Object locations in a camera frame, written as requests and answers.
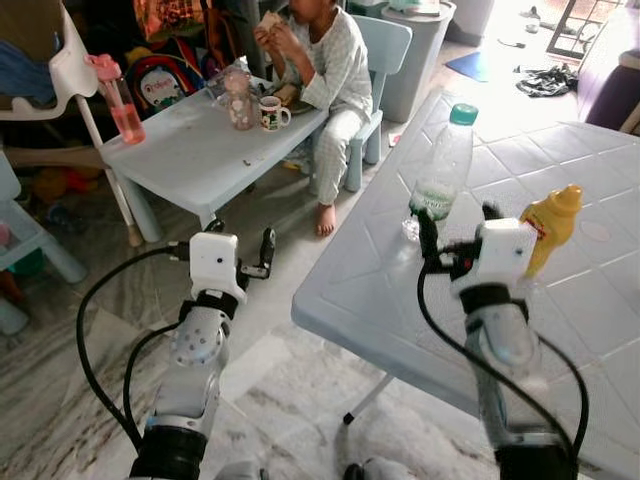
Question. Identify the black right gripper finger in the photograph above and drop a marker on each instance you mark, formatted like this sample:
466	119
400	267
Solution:
427	235
492	213

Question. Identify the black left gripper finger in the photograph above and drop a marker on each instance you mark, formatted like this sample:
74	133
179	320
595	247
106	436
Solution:
267	250
215	228

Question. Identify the yellow mustard bottle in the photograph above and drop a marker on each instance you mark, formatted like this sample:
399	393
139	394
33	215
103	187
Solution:
555	225

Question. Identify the clear bottle with teal cap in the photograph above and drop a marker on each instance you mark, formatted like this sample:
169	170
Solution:
450	160

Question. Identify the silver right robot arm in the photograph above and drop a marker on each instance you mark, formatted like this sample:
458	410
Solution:
500	340

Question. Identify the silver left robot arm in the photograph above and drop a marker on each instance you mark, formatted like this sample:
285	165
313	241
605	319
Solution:
195	350

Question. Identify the small light blue kids table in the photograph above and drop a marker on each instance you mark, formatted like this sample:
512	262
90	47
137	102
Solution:
200	160

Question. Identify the large light blue plastic table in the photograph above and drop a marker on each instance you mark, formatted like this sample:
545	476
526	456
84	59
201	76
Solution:
520	300

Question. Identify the white printed mug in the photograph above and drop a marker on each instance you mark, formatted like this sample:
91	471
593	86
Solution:
272	115

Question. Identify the clear plastic wrapped jar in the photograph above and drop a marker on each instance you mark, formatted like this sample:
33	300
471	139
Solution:
238	100

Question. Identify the dark crumpled clothes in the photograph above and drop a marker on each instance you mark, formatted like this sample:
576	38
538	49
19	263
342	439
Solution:
548	80

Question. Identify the pink drinking bottle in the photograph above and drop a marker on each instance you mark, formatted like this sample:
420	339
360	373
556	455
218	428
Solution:
122	115

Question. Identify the blue floor mat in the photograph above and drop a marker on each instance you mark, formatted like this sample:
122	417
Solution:
470	66

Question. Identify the blue red school backpack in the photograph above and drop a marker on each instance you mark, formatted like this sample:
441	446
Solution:
160	80

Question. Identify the grey waste bin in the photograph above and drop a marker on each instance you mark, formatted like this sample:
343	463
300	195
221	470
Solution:
415	60

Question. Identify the purple sofa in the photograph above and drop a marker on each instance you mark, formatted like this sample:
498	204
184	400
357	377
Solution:
612	90

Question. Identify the child in pale pyjamas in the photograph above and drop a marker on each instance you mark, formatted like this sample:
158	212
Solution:
340	70

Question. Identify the light blue kids chair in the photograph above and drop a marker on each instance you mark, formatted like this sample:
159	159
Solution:
385	45

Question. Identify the white round bin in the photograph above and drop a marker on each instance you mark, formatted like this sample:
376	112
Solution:
472	18

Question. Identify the silver robot left leg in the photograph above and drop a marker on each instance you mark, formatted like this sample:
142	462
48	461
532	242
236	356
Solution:
240	472

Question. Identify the silver robot leg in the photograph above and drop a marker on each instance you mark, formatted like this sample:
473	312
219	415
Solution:
375	470
240	472

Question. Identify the metal door grille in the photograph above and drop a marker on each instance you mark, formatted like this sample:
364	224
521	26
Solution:
570	25

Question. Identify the orange patterned bag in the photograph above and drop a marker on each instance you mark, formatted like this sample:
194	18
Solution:
168	18

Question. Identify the white high chair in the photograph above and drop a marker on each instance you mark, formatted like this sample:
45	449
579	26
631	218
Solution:
72	65

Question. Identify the silver robot right leg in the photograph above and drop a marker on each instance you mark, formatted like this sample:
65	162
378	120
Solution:
375	470

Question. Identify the seated person in jeans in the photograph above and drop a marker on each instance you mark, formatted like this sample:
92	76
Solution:
25	70

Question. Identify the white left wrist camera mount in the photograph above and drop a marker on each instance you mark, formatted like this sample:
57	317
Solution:
213	262

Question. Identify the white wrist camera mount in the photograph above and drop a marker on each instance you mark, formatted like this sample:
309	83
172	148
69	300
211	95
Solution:
213	262
505	250

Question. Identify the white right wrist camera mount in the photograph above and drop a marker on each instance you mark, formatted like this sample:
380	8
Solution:
505	250

